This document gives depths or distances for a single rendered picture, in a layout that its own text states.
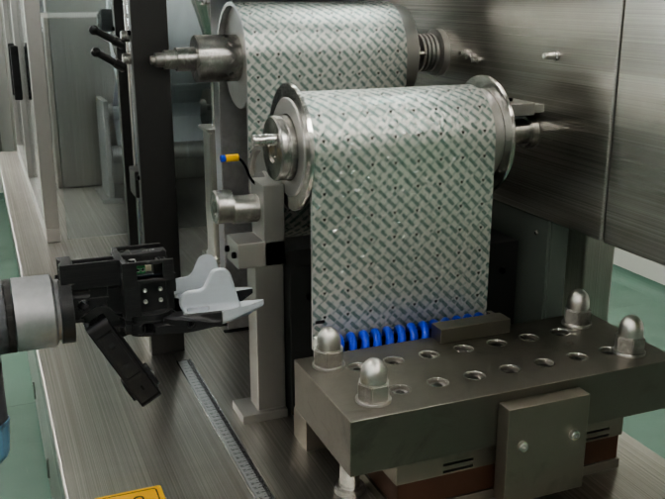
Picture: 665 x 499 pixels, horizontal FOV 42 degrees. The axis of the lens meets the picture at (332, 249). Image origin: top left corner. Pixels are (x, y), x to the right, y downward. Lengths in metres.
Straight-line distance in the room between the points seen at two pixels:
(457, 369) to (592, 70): 0.38
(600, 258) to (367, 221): 0.49
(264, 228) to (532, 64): 0.40
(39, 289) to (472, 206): 0.51
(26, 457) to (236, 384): 1.83
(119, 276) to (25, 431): 2.28
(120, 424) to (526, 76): 0.68
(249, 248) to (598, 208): 0.41
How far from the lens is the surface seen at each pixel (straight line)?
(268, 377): 1.11
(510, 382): 0.94
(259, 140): 0.98
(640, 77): 1.00
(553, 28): 1.13
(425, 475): 0.92
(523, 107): 1.12
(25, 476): 2.90
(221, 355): 1.32
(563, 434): 0.96
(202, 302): 0.93
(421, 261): 1.05
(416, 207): 1.02
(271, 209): 1.03
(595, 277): 1.38
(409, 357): 0.98
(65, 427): 1.16
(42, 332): 0.90
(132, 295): 0.90
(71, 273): 0.91
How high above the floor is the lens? 1.42
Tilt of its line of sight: 17 degrees down
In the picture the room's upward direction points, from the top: straight up
